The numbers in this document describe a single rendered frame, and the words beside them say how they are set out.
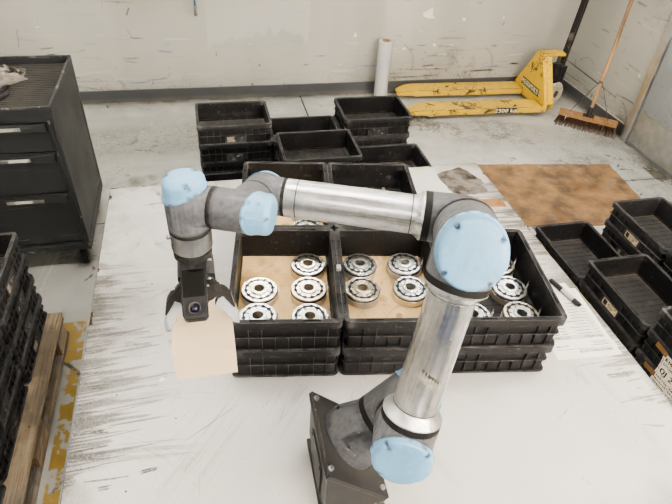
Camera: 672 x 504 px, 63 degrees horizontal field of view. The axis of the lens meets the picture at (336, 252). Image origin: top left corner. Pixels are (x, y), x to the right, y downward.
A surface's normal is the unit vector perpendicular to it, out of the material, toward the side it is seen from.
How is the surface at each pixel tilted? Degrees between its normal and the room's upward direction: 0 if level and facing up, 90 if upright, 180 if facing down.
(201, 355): 90
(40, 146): 90
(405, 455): 79
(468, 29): 90
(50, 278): 0
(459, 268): 64
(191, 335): 0
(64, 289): 0
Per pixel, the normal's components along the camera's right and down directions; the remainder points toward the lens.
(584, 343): 0.06, -0.77
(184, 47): 0.22, 0.63
